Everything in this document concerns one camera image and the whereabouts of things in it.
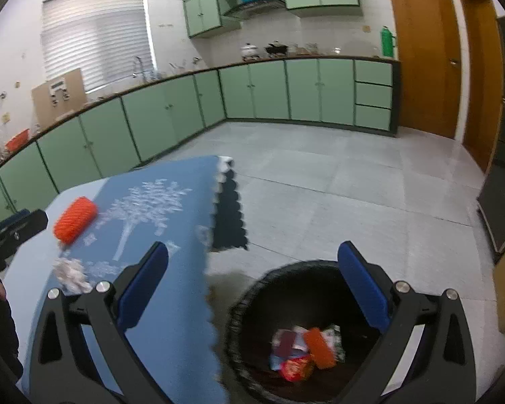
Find cardboard box on counter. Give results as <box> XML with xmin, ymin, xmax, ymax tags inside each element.
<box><xmin>31</xmin><ymin>68</ymin><xmax>88</xmax><ymax>129</ymax></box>

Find red snack packet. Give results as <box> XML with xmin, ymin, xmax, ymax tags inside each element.
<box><xmin>280</xmin><ymin>356</ymin><xmax>316</xmax><ymax>381</ymax></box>

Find white crumpled tissue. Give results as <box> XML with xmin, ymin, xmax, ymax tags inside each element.
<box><xmin>53</xmin><ymin>258</ymin><xmax>92</xmax><ymax>293</ymax></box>

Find black trash bin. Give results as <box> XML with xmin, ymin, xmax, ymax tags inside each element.
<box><xmin>225</xmin><ymin>261</ymin><xmax>405</xmax><ymax>402</ymax></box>

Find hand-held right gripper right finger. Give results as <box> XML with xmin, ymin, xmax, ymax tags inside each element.
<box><xmin>337</xmin><ymin>241</ymin><xmax>477</xmax><ymax>404</ymax></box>

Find wide wooden door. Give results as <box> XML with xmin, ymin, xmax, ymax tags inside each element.
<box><xmin>385</xmin><ymin>0</ymin><xmax>463</xmax><ymax>139</ymax></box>

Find green thermos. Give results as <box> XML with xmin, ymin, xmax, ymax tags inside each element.
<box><xmin>381</xmin><ymin>26</ymin><xmax>396</xmax><ymax>57</ymax></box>

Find green lower kitchen cabinets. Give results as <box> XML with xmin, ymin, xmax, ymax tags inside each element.
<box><xmin>0</xmin><ymin>57</ymin><xmax>400</xmax><ymax>220</ymax></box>

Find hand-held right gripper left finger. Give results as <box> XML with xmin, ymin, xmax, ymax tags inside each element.
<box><xmin>27</xmin><ymin>241</ymin><xmax>173</xmax><ymax>404</ymax></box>

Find red basket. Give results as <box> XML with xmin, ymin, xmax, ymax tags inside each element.
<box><xmin>5</xmin><ymin>130</ymin><xmax>30</xmax><ymax>152</ymax></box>

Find white window blind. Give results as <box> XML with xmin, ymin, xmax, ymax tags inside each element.
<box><xmin>41</xmin><ymin>0</ymin><xmax>157</xmax><ymax>92</ymax></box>

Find person's left forearm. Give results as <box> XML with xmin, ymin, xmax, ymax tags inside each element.
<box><xmin>0</xmin><ymin>278</ymin><xmax>24</xmax><ymax>383</ymax></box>

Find dark red packet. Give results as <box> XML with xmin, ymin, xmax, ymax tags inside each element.
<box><xmin>275</xmin><ymin>330</ymin><xmax>297</xmax><ymax>356</ymax></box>

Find blue white packet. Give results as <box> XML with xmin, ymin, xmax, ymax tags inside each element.
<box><xmin>270</xmin><ymin>345</ymin><xmax>288</xmax><ymax>370</ymax></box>

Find blue tree print tablecloth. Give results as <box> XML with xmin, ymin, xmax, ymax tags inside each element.
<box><xmin>2</xmin><ymin>156</ymin><xmax>251</xmax><ymax>404</ymax></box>

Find range hood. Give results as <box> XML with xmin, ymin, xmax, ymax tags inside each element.
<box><xmin>223</xmin><ymin>0</ymin><xmax>287</xmax><ymax>20</ymax></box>

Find narrow wooden door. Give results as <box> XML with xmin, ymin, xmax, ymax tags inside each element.
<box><xmin>459</xmin><ymin>0</ymin><xmax>505</xmax><ymax>173</ymax></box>

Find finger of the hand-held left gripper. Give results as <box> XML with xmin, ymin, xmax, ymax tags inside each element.
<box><xmin>0</xmin><ymin>208</ymin><xmax>49</xmax><ymax>262</ymax></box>

